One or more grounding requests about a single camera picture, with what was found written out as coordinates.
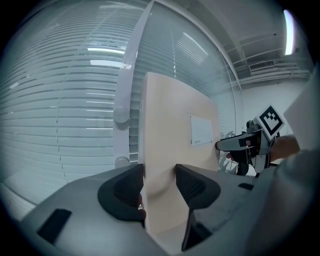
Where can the round metal door fitting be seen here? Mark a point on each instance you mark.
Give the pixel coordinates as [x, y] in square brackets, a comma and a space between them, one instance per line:
[122, 162]
[121, 114]

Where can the ceiling strip light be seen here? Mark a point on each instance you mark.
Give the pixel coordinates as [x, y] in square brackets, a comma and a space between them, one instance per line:
[288, 32]

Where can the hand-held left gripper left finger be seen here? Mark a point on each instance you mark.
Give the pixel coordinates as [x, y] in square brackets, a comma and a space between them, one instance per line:
[82, 200]

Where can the beige object white label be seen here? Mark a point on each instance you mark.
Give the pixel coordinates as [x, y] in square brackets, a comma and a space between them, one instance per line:
[165, 120]

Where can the person's right hand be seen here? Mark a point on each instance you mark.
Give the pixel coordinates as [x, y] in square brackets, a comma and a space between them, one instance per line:
[231, 157]

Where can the ceiling air vent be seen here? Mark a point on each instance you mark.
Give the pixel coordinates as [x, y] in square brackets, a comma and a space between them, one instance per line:
[262, 65]

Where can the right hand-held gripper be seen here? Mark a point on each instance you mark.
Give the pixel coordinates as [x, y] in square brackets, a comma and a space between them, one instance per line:
[262, 147]

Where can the person's right forearm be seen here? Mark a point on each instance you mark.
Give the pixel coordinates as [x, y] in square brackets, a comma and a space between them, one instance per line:
[290, 190]

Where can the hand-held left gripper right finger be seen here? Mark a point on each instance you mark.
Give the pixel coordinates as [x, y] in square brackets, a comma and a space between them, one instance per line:
[225, 200]

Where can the white partition post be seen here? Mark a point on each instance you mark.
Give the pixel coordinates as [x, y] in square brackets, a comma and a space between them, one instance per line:
[127, 82]

